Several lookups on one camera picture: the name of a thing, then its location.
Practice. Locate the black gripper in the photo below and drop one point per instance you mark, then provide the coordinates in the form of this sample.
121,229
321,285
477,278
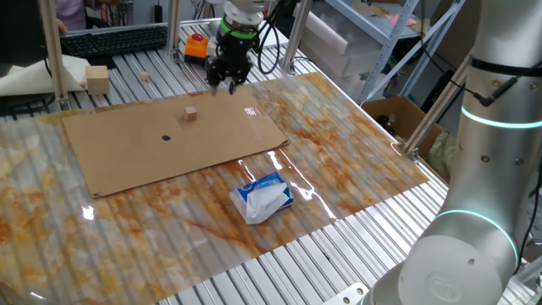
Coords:
233,55

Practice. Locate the small wooden cube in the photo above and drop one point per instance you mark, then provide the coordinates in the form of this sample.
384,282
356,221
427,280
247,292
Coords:
190,113
145,76

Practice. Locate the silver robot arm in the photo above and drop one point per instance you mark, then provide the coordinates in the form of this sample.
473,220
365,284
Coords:
487,169

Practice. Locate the large wooden block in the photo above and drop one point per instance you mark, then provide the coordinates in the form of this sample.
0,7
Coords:
97,79

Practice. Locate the bare person hand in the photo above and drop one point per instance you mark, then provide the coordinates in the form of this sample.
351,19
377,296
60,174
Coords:
62,26

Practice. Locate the orange emergency stop box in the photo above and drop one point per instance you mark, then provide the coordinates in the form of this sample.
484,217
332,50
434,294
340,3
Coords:
196,47

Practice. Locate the brown cardboard sheet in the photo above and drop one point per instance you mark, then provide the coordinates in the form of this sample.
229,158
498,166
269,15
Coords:
169,161

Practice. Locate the black keyboard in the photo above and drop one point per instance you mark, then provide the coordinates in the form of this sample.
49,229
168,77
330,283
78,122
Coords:
114,40

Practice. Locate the white storage bins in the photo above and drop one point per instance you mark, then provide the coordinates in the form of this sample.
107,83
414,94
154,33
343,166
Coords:
334,46

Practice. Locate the blue white tissue pack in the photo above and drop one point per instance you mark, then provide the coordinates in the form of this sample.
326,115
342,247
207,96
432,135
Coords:
262,199

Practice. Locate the grey metal shelf rack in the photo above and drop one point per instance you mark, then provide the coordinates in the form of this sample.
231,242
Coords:
372,29

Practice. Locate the person in purple shirt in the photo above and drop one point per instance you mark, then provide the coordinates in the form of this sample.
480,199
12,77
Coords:
74,12

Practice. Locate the open cardboard box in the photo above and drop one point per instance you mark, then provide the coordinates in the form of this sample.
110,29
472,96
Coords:
402,110

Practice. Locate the white cloth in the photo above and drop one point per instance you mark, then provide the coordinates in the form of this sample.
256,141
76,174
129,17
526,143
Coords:
29,78

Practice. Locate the black monitor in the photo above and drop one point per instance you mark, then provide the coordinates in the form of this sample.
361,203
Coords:
21,34

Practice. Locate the marble pattern plastic mat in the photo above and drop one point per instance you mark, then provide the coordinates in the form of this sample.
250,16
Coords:
63,237

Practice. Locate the green bag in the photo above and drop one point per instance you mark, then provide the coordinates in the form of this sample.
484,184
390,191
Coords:
442,156

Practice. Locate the aluminium frame post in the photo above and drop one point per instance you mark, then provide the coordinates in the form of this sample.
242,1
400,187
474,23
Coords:
53,51
436,114
173,25
296,34

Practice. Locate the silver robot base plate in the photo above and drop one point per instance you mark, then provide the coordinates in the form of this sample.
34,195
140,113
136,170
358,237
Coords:
345,294

